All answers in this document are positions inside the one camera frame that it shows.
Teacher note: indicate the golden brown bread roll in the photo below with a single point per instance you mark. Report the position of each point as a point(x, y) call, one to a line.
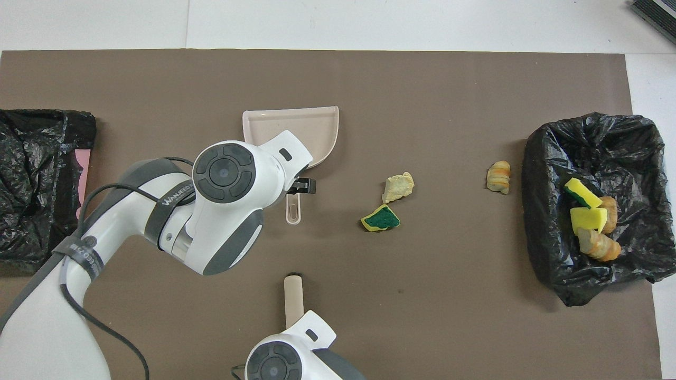
point(610, 211)

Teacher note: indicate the brown table mat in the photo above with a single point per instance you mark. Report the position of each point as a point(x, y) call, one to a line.
point(422, 316)

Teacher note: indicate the green and yellow sponge piece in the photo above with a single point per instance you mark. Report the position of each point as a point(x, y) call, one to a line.
point(381, 218)

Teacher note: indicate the small yellow sponge wedge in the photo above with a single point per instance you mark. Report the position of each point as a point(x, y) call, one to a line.
point(581, 191)

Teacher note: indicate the black trash bag over pink bin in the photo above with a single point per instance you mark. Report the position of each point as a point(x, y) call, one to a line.
point(31, 158)

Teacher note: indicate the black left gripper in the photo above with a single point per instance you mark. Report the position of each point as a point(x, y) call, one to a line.
point(293, 190)

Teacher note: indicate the pale yellow foam piece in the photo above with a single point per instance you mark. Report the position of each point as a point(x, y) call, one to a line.
point(398, 187)

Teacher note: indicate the striped toy croissant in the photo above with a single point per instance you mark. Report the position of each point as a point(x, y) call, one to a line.
point(599, 245)
point(498, 177)

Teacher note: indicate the large yellow sponge block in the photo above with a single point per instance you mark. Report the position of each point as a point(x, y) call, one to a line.
point(587, 217)

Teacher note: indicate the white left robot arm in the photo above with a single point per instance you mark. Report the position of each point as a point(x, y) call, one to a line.
point(222, 211)

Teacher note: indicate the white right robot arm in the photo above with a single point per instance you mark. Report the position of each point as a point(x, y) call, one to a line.
point(311, 332)

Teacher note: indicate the pink bin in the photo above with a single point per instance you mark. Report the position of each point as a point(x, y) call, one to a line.
point(82, 169)

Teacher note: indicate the black ribbed device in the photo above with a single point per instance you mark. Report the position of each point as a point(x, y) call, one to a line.
point(657, 13)

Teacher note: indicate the beige hand brush black bristles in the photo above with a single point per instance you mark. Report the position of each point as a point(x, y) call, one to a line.
point(293, 301)

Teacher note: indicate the beige plastic dustpan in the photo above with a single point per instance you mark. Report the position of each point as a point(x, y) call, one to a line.
point(274, 124)

